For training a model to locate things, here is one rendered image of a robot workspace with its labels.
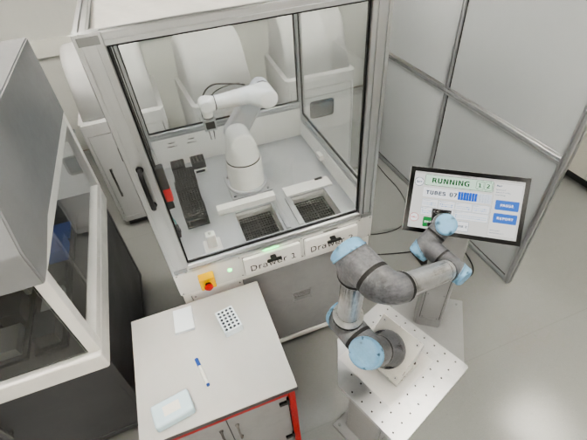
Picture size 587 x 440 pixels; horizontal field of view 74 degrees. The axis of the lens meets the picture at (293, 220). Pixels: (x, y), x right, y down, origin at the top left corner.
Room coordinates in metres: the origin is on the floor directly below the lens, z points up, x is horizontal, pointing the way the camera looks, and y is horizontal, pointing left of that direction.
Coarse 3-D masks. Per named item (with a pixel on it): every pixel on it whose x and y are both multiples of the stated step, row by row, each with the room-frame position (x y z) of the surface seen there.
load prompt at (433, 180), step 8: (432, 176) 1.46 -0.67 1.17; (440, 176) 1.45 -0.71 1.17; (448, 176) 1.44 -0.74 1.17; (432, 184) 1.43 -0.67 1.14; (440, 184) 1.42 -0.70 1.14; (448, 184) 1.42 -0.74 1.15; (456, 184) 1.41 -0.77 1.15; (464, 184) 1.40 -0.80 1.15; (472, 184) 1.39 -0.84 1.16; (480, 184) 1.38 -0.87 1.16; (488, 184) 1.37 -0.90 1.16
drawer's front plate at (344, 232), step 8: (352, 224) 1.43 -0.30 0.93; (328, 232) 1.38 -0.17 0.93; (336, 232) 1.39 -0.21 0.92; (344, 232) 1.40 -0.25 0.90; (352, 232) 1.41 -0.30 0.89; (304, 240) 1.35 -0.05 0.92; (312, 240) 1.35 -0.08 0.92; (320, 240) 1.36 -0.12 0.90; (344, 240) 1.40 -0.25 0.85; (304, 248) 1.35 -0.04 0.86; (312, 248) 1.35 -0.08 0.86; (320, 248) 1.36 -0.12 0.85; (328, 248) 1.37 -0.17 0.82
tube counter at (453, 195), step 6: (450, 192) 1.39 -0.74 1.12; (456, 192) 1.38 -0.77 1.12; (462, 192) 1.38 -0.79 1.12; (468, 192) 1.37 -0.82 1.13; (450, 198) 1.37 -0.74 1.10; (456, 198) 1.37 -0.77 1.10; (462, 198) 1.36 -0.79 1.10; (468, 198) 1.35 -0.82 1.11; (474, 198) 1.35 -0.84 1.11; (480, 198) 1.34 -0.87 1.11; (486, 198) 1.33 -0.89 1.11
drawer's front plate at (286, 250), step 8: (280, 248) 1.30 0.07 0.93; (288, 248) 1.31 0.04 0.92; (296, 248) 1.32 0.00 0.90; (256, 256) 1.27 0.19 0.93; (264, 256) 1.27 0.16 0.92; (288, 256) 1.31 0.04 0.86; (296, 256) 1.32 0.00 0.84; (248, 264) 1.25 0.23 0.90; (256, 264) 1.26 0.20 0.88; (264, 264) 1.27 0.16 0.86; (272, 264) 1.28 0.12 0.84; (280, 264) 1.30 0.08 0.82; (248, 272) 1.25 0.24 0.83
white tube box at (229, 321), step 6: (228, 306) 1.08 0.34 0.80; (222, 312) 1.06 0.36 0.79; (228, 312) 1.05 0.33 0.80; (234, 312) 1.05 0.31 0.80; (222, 318) 1.02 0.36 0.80; (228, 318) 1.02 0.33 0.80; (234, 318) 1.03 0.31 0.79; (222, 324) 1.00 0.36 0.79; (228, 324) 0.99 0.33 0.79; (234, 324) 0.99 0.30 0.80; (240, 324) 0.98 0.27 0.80; (228, 330) 0.96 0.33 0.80; (234, 330) 0.96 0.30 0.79; (240, 330) 0.97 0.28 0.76; (228, 336) 0.95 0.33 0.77
